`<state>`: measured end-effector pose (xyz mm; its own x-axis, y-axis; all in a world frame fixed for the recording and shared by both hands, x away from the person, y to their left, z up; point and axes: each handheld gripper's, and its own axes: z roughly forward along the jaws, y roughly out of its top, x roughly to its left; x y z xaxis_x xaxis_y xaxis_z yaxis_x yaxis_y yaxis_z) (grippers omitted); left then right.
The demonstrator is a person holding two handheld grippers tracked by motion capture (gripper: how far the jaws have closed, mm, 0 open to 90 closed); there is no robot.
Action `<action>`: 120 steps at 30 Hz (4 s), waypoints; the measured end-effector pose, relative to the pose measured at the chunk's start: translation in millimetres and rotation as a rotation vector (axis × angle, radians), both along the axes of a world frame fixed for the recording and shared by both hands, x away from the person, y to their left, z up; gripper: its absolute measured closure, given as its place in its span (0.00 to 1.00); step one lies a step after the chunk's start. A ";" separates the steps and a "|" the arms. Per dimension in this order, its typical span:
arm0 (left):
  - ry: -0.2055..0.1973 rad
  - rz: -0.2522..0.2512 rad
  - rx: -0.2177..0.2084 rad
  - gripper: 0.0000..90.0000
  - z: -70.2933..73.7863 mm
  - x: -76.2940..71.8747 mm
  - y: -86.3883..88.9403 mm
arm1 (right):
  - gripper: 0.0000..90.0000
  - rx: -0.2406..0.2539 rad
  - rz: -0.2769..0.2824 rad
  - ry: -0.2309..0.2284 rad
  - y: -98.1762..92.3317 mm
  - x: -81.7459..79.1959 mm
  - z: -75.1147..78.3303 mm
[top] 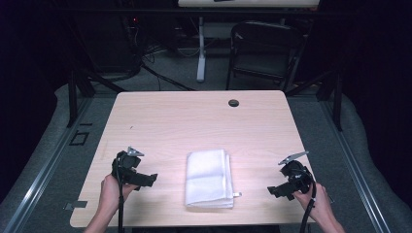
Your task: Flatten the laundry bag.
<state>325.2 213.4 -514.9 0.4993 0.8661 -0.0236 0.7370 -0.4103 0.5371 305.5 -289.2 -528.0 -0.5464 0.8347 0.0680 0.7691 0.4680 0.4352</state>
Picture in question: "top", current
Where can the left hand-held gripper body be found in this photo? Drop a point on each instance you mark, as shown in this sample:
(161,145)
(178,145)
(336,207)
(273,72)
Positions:
(124,163)

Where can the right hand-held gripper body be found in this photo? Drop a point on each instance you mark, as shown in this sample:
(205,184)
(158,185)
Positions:
(299,178)

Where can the white mesh laundry bag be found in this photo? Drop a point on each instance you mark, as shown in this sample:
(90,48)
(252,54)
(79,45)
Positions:
(209,178)

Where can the person's right hand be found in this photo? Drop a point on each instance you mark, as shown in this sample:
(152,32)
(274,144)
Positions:
(317,202)

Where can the person's left hand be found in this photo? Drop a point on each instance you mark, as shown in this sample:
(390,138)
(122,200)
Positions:
(110,194)

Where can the grey tape piece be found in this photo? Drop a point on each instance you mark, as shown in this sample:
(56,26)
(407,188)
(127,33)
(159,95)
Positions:
(331,199)
(76,205)

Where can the round table grommet hole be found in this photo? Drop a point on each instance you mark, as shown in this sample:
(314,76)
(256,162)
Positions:
(233,103)

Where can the dark equipment with red light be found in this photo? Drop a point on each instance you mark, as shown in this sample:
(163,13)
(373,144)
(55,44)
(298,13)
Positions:
(107,42)

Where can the white desk leg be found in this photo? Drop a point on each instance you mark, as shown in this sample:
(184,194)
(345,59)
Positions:
(201,58)

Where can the black folding chair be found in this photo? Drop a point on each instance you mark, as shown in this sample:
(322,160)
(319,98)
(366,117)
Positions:
(265,48)

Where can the black metal crossbar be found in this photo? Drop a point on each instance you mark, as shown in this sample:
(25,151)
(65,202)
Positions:
(162,11)

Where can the aluminium floor rail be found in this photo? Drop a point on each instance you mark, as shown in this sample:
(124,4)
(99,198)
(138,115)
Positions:
(356,174)
(45,174)

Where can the black metal frame stand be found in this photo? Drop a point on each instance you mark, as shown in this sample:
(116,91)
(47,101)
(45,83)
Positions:
(72,100)
(338,103)

